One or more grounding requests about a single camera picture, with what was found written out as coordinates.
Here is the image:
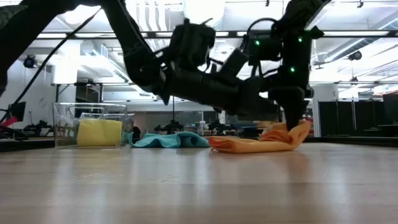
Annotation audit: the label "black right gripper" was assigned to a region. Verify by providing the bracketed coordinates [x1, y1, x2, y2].
[267, 30, 325, 131]

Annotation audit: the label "black partition panels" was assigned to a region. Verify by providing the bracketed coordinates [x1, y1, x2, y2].
[318, 100, 384, 138]

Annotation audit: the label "white wall cabinet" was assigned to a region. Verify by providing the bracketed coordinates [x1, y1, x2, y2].
[51, 58, 78, 85]

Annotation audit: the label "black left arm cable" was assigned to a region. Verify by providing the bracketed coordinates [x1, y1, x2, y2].
[0, 7, 102, 121]

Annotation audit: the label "black ceiling lamp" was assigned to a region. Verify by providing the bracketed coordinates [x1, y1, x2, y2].
[23, 55, 39, 70]
[348, 50, 363, 62]

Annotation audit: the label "white pillar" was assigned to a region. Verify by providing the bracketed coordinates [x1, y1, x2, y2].
[312, 84, 339, 138]

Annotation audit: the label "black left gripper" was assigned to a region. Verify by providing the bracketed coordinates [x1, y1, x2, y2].
[155, 63, 281, 121]

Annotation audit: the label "red bar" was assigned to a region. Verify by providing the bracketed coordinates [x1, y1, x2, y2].
[0, 116, 20, 128]

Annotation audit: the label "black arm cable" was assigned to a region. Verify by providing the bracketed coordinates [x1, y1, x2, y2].
[245, 17, 279, 78]
[0, 7, 102, 121]

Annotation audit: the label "small black background monitor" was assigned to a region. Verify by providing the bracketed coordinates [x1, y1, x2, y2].
[8, 101, 27, 124]

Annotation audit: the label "blue microfiber towel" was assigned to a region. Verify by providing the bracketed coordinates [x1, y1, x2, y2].
[127, 131, 211, 149]

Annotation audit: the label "orange microfiber towel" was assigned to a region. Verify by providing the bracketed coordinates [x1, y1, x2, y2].
[208, 120, 312, 154]

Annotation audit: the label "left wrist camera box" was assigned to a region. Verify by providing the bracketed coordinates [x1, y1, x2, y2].
[219, 48, 249, 78]

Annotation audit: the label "clear plastic basket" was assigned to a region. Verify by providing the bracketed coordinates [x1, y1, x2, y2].
[52, 102, 135, 149]

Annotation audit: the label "yellow microfiber towel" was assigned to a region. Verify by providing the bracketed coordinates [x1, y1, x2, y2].
[76, 119, 123, 147]

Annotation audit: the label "green artificial plant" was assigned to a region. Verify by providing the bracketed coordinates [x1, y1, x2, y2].
[0, 4, 27, 30]

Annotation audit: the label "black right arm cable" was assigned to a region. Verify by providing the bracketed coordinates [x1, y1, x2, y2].
[245, 17, 279, 78]

